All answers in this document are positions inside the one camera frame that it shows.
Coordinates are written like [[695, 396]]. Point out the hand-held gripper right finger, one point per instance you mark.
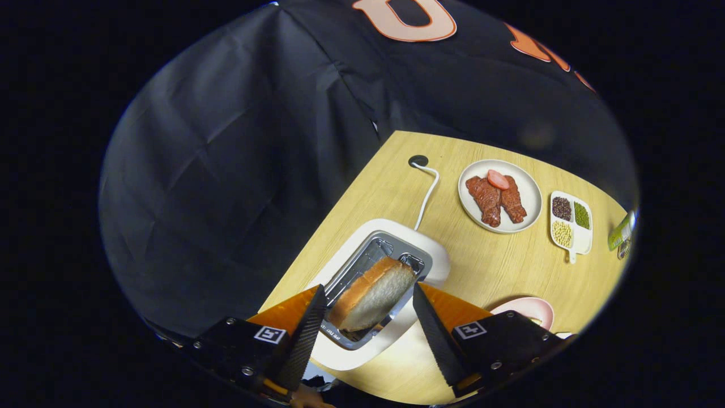
[[436, 334]]

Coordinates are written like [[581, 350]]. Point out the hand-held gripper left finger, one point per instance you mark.
[[303, 340]]

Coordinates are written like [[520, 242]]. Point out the plain bread slice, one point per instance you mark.
[[374, 297]]

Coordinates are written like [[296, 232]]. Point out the white toaster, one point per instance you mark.
[[437, 260]]

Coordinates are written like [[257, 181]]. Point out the pink plate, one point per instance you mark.
[[532, 309]]

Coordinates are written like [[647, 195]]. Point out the brown meat piece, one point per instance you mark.
[[514, 204], [487, 201]]

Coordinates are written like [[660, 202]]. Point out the pile of soybeans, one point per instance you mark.
[[562, 234]]

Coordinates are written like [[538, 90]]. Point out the red sausage slice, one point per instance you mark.
[[498, 179]]

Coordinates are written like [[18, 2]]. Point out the round white plate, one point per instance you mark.
[[527, 190]]

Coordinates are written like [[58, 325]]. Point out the divided white dish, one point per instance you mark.
[[583, 241]]

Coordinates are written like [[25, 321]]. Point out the pile of red beans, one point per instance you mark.
[[562, 208]]

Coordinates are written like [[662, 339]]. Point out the black backdrop cloth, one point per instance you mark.
[[226, 170]]

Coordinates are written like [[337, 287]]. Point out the pile of green beans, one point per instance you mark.
[[582, 215]]

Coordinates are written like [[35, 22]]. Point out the green metal drink bottle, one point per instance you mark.
[[621, 232]]

